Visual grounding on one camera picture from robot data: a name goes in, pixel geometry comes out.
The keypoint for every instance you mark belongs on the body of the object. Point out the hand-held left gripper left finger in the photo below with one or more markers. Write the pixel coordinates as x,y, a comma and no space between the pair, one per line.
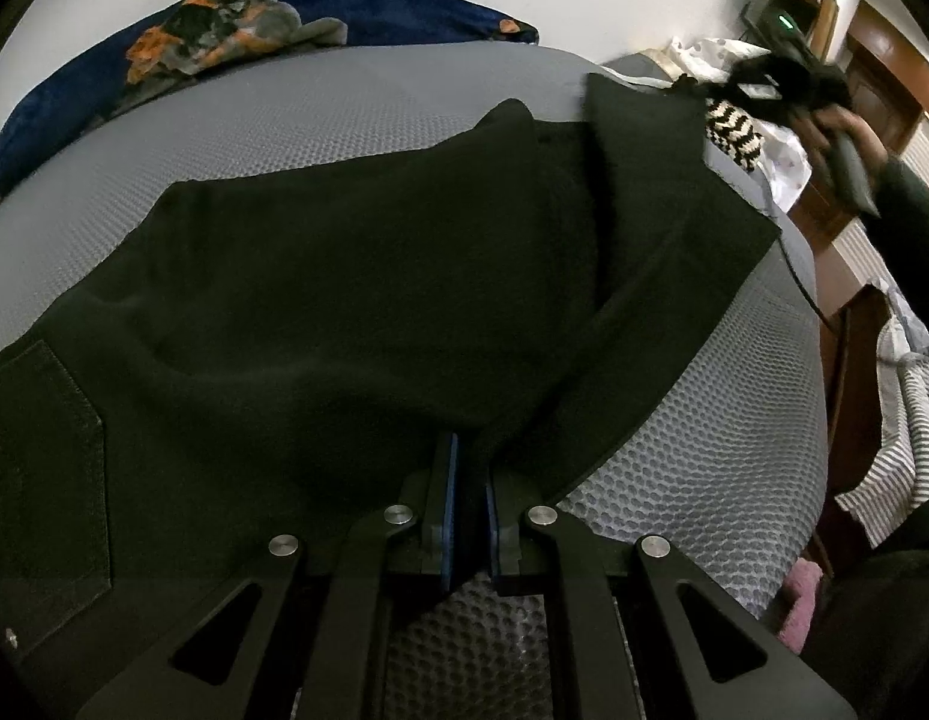
452,510

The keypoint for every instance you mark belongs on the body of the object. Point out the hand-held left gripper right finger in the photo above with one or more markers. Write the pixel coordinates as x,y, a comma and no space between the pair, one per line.
493,532

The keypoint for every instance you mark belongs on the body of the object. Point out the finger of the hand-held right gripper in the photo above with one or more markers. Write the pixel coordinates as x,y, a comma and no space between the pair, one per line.
697,82

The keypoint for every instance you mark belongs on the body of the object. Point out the black pants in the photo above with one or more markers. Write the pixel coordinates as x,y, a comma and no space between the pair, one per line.
322,300

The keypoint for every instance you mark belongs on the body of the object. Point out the person's right forearm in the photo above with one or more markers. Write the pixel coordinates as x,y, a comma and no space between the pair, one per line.
911,195

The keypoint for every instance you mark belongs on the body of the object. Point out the person's right hand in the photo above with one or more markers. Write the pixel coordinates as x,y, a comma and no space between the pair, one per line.
832,124

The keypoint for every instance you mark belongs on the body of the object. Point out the black white zigzag cloth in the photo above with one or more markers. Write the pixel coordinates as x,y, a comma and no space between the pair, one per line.
734,135

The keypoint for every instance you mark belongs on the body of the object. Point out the white dotted cloth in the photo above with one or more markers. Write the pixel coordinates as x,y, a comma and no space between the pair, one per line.
787,165

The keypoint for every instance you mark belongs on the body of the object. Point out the brown wooden door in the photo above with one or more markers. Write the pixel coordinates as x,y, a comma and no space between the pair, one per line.
881,52

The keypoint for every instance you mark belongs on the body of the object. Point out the blue floral blanket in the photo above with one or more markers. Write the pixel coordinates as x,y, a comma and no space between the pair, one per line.
404,11

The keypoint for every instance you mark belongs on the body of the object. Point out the pink fluffy cloth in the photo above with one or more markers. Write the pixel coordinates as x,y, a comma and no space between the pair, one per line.
800,600

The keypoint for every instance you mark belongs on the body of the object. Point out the grey mesh mattress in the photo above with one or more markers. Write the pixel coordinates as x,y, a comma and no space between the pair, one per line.
359,112

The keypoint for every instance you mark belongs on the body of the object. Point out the grey white striped cloth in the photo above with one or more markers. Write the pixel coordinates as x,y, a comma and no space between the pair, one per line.
911,435

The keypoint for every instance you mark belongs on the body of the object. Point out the dark cloth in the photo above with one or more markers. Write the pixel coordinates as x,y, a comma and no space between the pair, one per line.
884,615

